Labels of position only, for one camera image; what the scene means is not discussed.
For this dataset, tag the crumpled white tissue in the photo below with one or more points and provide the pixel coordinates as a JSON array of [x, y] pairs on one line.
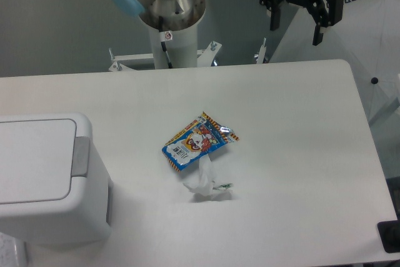
[[202, 190]]

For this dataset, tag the grey trash can push button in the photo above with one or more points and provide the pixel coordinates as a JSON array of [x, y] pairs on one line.
[[80, 156]]

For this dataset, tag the black device at table edge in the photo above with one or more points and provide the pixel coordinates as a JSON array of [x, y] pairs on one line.
[[389, 234]]

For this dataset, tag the blue snack wrapper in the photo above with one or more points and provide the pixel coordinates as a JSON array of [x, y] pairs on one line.
[[199, 138]]

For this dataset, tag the small green candy wrapper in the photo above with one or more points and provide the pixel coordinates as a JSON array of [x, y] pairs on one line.
[[223, 187]]

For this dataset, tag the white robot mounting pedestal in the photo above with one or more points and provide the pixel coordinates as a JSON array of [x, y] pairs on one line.
[[169, 50]]

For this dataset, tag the white plastic trash can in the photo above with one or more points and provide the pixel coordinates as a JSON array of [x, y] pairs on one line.
[[41, 203]]

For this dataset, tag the white umbrella with lettering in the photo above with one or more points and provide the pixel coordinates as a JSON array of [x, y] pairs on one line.
[[367, 38]]

